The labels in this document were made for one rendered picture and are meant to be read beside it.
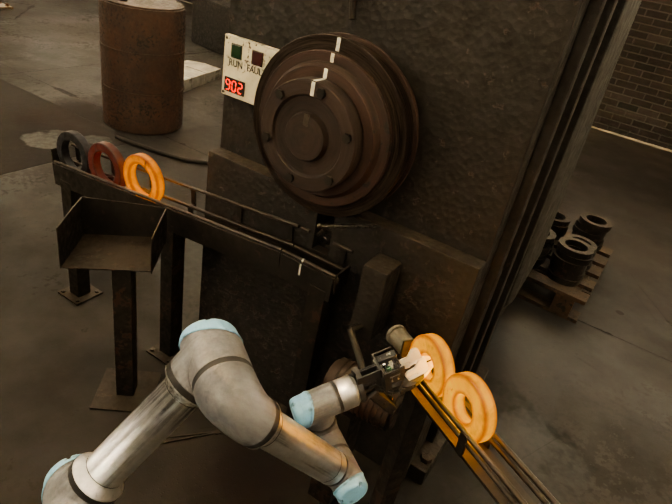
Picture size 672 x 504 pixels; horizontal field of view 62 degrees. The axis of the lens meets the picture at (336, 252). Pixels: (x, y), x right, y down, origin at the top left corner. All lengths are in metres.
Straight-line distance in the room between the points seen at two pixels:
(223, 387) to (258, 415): 0.08
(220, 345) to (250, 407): 0.13
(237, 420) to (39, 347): 1.53
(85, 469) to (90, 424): 0.88
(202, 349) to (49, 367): 1.35
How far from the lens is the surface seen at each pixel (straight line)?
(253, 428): 1.02
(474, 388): 1.25
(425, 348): 1.38
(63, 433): 2.12
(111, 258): 1.82
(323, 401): 1.28
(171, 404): 1.13
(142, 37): 4.21
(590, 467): 2.45
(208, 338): 1.07
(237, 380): 1.00
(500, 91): 1.43
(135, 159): 2.08
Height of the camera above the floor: 1.58
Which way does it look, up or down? 30 degrees down
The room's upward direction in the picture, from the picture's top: 11 degrees clockwise
